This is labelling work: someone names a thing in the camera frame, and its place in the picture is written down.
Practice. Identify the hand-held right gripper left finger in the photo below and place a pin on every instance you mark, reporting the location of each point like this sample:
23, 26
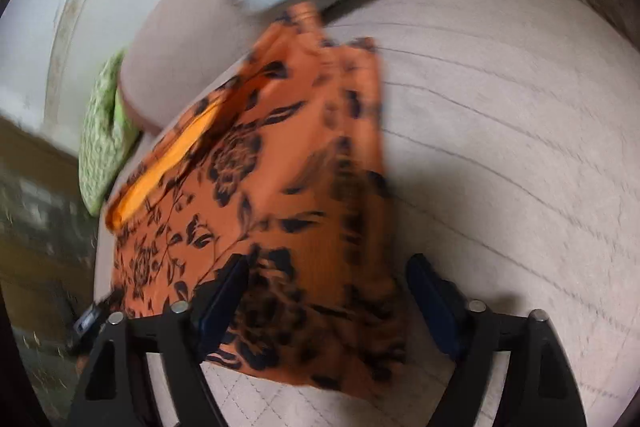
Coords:
220, 307

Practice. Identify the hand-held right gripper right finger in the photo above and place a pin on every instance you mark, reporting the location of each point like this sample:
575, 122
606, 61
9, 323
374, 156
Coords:
432, 302

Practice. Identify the orange floral print garment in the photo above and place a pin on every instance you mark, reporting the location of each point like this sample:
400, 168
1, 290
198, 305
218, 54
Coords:
280, 187

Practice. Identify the wooden cabinet with glass doors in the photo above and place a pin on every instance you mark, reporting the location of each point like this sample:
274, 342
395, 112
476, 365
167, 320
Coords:
35, 217

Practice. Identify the quilted beige bed cover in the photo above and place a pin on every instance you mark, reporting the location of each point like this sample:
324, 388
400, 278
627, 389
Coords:
500, 157

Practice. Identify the green patterned pillow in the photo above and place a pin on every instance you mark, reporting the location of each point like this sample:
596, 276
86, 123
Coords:
102, 142

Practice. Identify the pink pillow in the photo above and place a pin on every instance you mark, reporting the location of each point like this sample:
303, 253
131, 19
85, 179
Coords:
170, 57

